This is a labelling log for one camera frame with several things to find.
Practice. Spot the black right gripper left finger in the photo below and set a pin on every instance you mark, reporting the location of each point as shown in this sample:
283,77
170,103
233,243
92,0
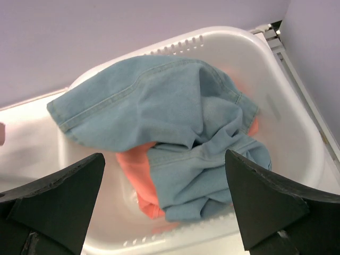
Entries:
51,215

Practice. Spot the blue grey garment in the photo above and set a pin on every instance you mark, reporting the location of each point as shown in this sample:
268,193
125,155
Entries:
189,111

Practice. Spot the white metal clothes rack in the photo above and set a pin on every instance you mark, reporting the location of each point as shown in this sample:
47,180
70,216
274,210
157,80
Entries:
2,133

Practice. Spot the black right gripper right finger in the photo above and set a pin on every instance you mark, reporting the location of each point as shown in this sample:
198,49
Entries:
275,213

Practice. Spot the salmon pink skirt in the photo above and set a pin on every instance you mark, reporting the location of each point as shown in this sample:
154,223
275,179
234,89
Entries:
135,166

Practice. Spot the white plastic basket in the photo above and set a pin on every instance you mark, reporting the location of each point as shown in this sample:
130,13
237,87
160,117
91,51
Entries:
34,147

